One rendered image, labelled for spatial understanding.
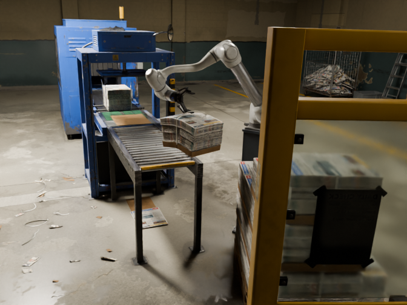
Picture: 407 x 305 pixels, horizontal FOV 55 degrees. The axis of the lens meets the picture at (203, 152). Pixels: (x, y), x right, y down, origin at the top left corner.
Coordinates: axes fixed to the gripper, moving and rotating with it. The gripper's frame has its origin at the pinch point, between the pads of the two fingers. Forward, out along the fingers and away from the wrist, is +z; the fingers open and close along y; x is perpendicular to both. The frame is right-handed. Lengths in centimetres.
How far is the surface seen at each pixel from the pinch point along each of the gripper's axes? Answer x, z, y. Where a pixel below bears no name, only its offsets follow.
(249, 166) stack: -27, 38, 45
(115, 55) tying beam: -24, -142, -11
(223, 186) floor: -126, -73, 139
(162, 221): -15, -50, 133
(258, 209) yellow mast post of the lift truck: 99, 141, -13
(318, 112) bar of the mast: 87, 148, -45
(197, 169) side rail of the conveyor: -7, 2, 55
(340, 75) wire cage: -734, -255, 96
